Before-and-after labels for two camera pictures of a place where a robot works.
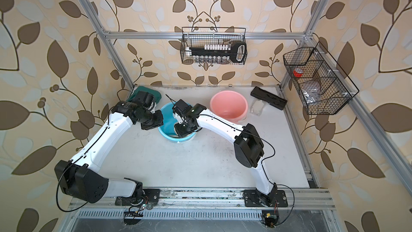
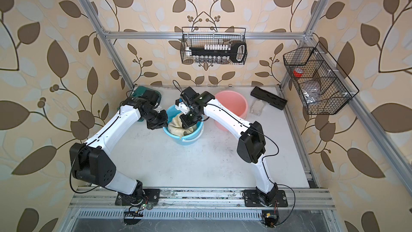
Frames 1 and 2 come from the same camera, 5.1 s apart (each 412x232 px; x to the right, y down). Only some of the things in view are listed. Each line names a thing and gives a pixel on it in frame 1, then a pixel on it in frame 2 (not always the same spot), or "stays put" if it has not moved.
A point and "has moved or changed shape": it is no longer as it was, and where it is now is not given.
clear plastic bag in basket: [311, 95] stays put
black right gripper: [181, 132] to [185, 122]
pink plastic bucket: [231, 105] stays put
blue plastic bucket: [167, 131] has moved or changed shape
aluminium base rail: [204, 200] stays put
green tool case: [157, 95] stays put
